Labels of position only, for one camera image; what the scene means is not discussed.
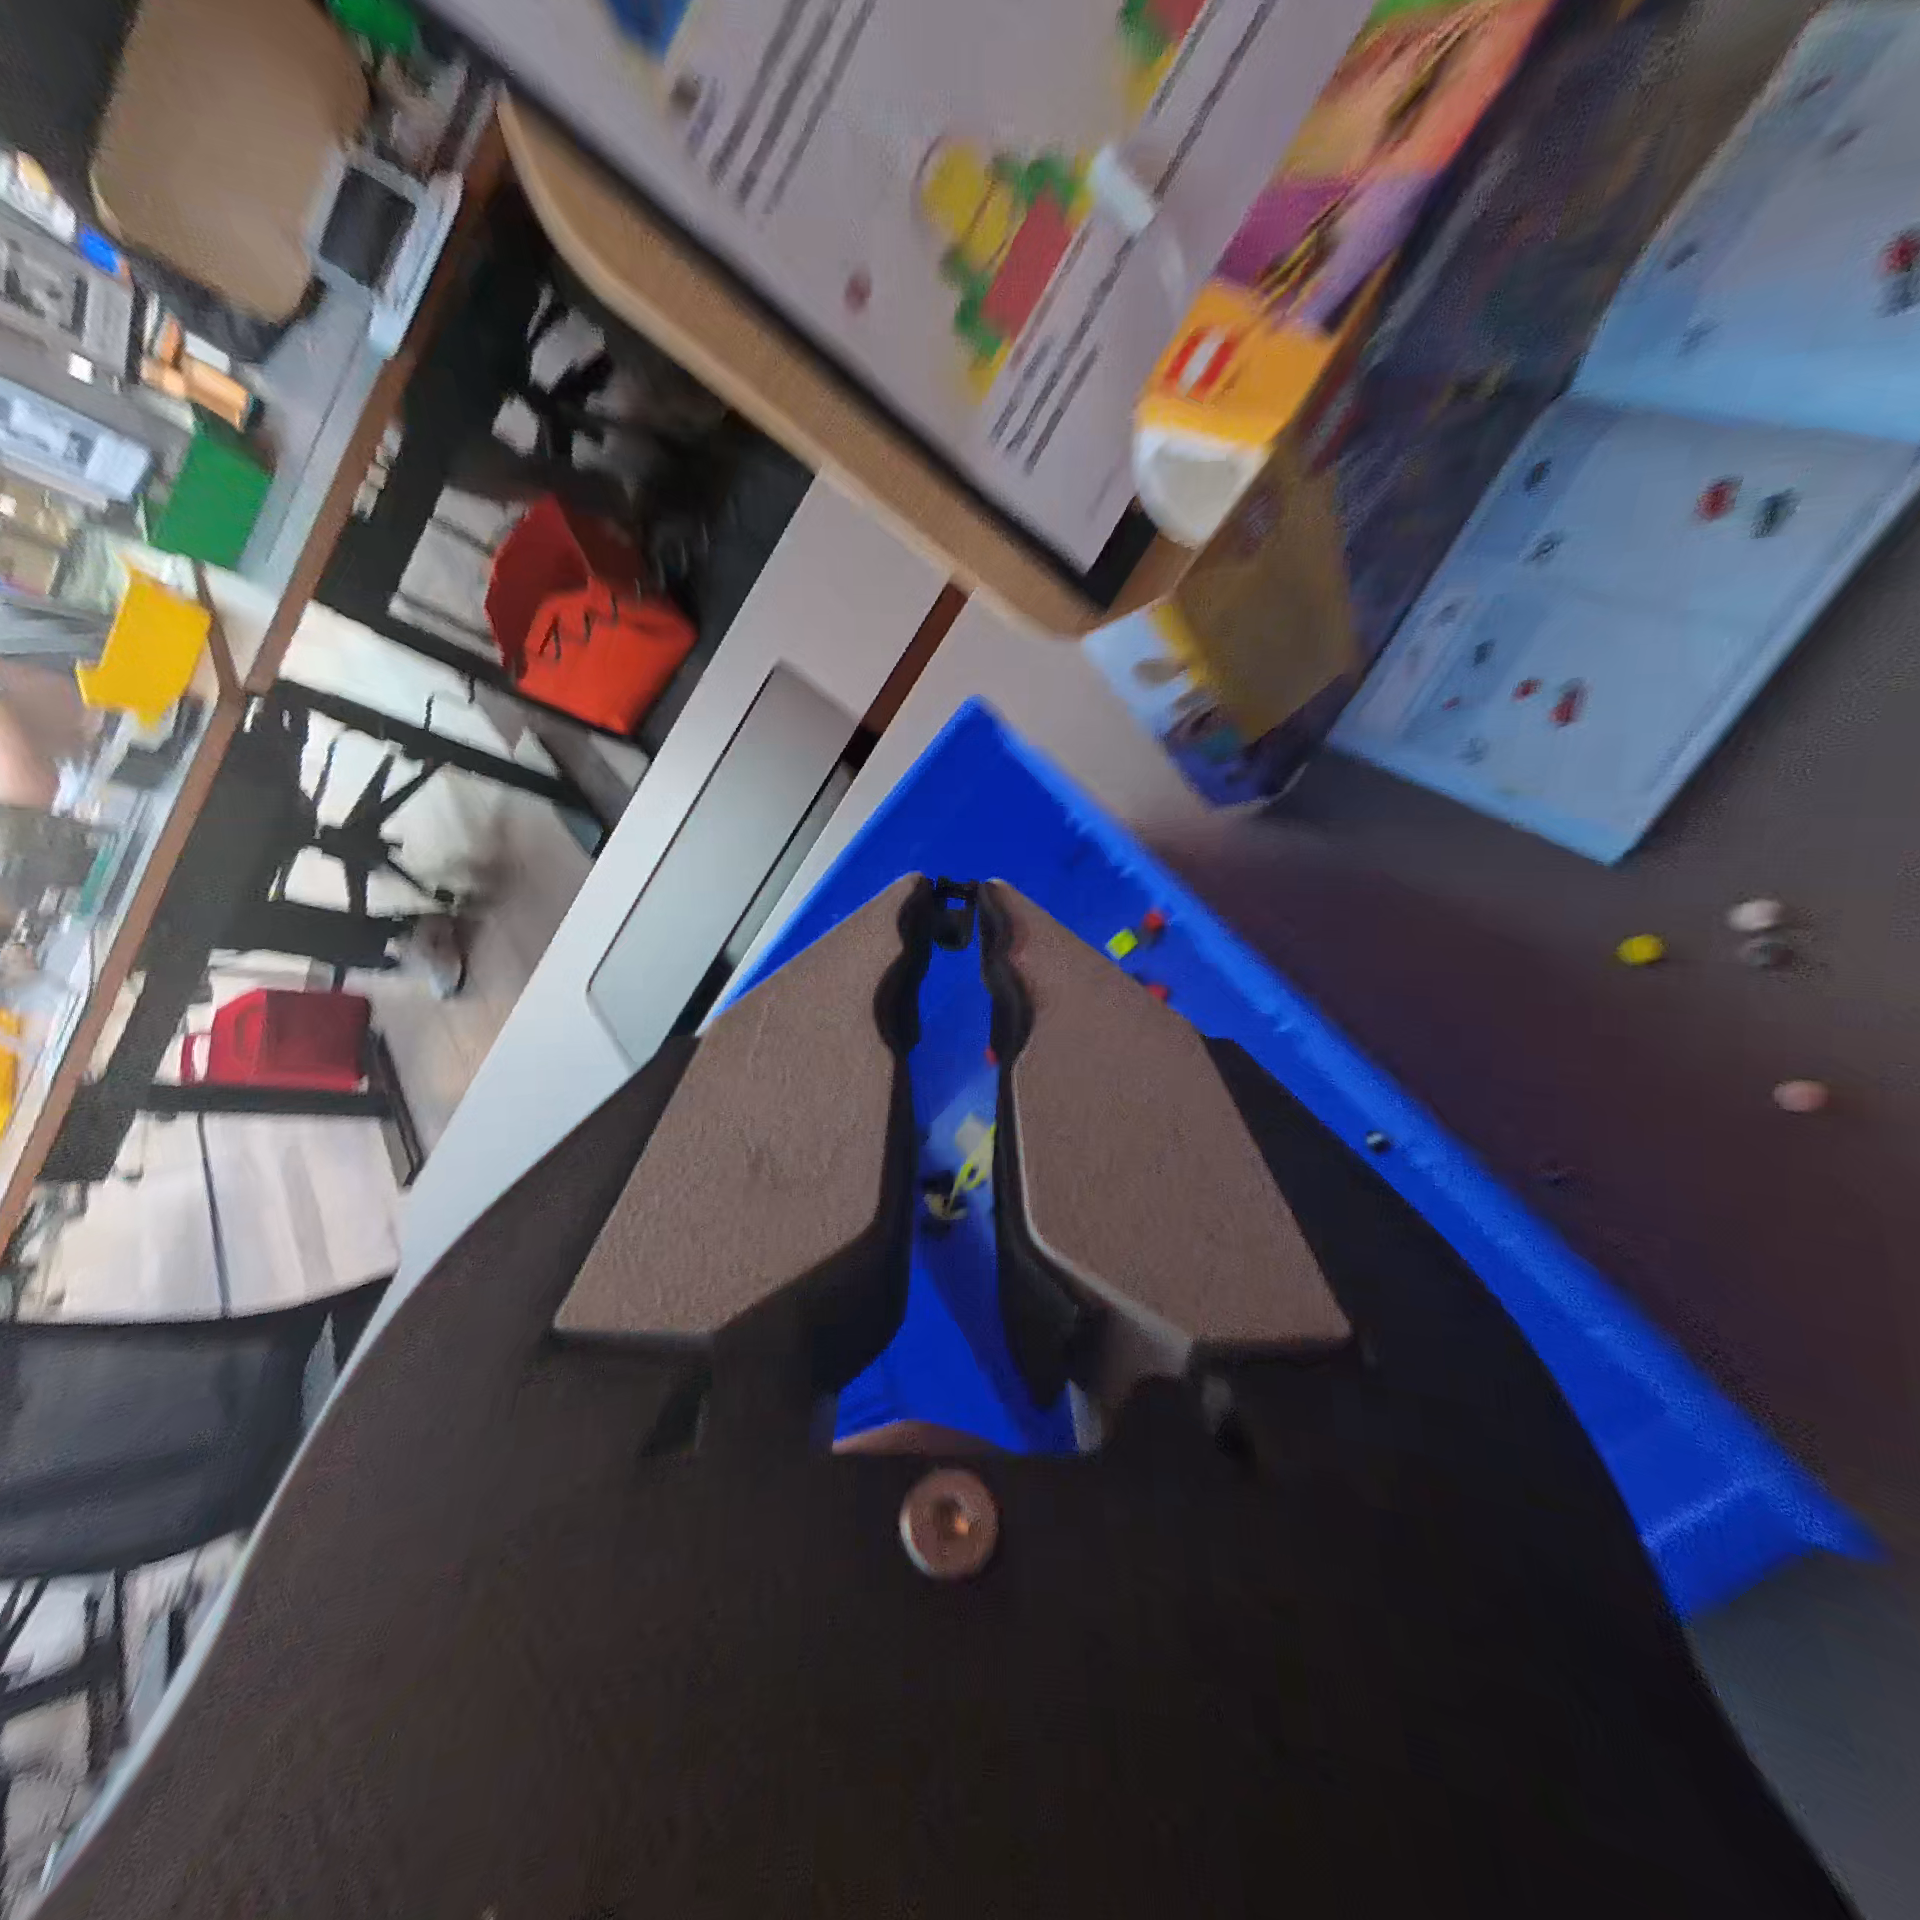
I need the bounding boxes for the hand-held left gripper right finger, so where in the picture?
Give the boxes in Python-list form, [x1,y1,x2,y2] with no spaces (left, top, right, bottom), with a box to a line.
[972,877,1357,1411]

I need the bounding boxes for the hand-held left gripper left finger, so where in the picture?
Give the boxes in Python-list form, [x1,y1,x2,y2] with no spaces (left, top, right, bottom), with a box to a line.
[547,872,935,1398]

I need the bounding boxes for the blue plastic bin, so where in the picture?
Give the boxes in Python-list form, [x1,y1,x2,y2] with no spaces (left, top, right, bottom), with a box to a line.
[703,695,1891,1629]

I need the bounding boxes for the red plastic bin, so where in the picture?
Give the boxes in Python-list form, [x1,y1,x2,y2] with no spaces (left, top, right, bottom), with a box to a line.
[177,982,375,1095]

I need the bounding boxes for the orange plastic bin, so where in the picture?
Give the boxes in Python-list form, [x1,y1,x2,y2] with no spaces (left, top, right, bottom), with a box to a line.
[480,494,703,739]

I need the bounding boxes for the black office chair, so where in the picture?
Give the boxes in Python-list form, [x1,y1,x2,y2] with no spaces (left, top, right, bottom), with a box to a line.
[0,1318,337,1585]

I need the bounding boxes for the yellow plastic bin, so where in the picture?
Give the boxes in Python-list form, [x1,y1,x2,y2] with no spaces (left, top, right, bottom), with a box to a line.
[74,563,213,739]

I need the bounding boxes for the open instruction booklet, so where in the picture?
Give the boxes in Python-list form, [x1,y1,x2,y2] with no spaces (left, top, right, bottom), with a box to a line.
[1322,0,1920,869]

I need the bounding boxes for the yellow and purple toy box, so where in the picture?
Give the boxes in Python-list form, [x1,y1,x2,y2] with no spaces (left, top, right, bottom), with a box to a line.
[1079,0,1852,814]

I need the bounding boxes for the small green background bin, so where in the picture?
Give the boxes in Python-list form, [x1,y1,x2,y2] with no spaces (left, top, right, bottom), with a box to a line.
[146,417,280,575]

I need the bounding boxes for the printed instruction sheet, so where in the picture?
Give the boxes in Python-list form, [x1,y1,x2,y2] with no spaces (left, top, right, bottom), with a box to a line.
[419,0,1389,572]

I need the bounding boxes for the rounded wooden background divider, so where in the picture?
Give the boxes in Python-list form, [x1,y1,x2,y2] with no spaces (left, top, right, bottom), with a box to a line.
[90,0,371,324]

